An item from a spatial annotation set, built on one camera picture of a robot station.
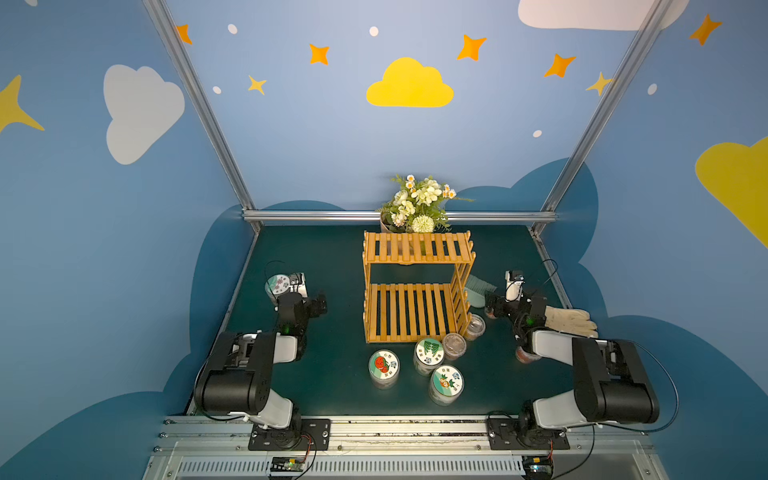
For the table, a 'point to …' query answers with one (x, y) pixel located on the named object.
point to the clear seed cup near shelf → (454, 345)
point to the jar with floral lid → (277, 284)
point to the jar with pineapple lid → (446, 383)
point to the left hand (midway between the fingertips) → (305, 288)
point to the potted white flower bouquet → (417, 206)
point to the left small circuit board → (287, 464)
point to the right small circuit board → (538, 467)
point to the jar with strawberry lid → (384, 368)
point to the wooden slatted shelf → (414, 287)
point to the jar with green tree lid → (428, 354)
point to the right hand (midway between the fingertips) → (505, 288)
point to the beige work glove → (573, 321)
